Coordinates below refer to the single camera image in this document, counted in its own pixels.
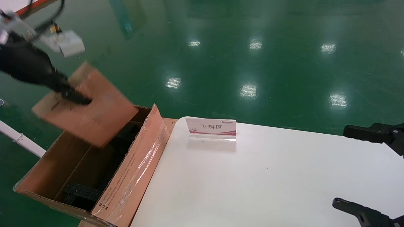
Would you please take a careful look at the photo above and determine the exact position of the grey metal camera bracket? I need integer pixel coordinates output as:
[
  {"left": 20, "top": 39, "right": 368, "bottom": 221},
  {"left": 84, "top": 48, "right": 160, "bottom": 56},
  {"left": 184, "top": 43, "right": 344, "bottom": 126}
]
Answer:
[{"left": 17, "top": 19, "right": 63, "bottom": 48}]

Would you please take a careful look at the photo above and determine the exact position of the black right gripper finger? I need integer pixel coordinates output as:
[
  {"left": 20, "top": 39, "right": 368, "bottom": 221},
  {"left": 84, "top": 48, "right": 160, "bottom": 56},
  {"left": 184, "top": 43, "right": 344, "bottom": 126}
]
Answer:
[
  {"left": 343, "top": 124, "right": 404, "bottom": 156},
  {"left": 332, "top": 199, "right": 404, "bottom": 227}
]

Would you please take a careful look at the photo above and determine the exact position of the white pipe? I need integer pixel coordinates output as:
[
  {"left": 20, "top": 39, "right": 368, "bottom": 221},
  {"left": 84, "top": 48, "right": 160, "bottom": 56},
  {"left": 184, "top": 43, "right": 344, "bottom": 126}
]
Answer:
[{"left": 0, "top": 121, "right": 46, "bottom": 158}]

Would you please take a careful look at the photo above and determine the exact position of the large cardboard box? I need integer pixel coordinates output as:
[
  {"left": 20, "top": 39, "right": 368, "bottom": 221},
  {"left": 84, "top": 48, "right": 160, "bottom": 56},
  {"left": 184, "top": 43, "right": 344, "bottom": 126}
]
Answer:
[{"left": 13, "top": 103, "right": 177, "bottom": 227}]

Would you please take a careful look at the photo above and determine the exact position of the small cardboard box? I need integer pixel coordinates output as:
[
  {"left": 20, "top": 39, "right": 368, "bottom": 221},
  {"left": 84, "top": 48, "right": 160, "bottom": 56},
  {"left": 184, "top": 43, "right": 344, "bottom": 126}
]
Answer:
[{"left": 32, "top": 61, "right": 140, "bottom": 148}]

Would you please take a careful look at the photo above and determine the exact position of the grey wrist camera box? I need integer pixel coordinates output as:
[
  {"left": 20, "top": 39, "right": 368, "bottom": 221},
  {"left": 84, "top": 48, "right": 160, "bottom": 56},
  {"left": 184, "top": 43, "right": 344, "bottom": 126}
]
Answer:
[{"left": 41, "top": 30, "right": 86, "bottom": 58}]

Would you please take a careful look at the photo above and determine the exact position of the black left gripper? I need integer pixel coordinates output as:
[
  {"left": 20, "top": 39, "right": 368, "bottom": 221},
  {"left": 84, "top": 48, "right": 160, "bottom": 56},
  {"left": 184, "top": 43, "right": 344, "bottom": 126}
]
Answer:
[{"left": 0, "top": 39, "right": 92, "bottom": 106}]

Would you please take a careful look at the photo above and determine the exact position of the black foam insert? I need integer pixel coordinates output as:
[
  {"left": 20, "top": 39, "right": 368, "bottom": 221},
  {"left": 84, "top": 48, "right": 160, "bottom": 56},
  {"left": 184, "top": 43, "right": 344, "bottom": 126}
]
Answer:
[
  {"left": 62, "top": 183, "right": 103, "bottom": 212},
  {"left": 109, "top": 123, "right": 142, "bottom": 158}
]

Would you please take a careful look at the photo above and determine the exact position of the clear acrylic sign holder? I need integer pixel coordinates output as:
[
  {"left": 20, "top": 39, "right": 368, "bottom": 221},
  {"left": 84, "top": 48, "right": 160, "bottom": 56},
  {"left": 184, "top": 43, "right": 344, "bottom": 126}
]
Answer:
[{"left": 185, "top": 117, "right": 237, "bottom": 142}]

